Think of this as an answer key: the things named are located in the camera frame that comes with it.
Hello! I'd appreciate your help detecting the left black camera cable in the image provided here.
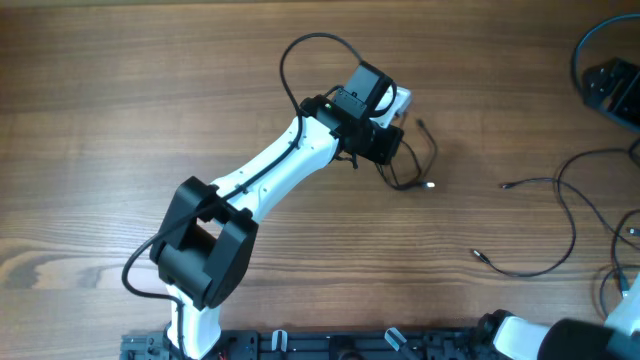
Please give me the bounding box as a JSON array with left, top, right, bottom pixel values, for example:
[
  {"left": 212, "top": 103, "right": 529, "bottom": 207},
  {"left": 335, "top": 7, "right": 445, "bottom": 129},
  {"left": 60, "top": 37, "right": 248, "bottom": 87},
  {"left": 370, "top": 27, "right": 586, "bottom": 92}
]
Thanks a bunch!
[{"left": 121, "top": 32, "right": 364, "bottom": 360}]

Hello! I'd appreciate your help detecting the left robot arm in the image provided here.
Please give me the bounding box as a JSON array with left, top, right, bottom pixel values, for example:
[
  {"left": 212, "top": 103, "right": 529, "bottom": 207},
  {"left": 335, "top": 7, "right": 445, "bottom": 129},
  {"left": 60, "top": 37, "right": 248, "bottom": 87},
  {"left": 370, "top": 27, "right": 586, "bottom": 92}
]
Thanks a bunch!
[{"left": 150, "top": 62, "right": 412, "bottom": 359}]

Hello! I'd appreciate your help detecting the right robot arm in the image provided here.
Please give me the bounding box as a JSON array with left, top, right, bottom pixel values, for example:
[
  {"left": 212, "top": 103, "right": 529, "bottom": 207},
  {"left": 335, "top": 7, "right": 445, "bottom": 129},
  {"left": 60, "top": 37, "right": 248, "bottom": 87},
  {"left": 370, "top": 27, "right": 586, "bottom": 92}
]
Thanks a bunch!
[{"left": 473, "top": 58, "right": 639, "bottom": 359}]

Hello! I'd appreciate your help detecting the separated black usb cable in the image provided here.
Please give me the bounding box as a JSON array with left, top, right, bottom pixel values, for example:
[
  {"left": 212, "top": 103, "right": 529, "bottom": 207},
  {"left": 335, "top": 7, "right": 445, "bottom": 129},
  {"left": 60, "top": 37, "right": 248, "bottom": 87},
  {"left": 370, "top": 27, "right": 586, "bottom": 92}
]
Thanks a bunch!
[{"left": 597, "top": 208, "right": 640, "bottom": 321}]

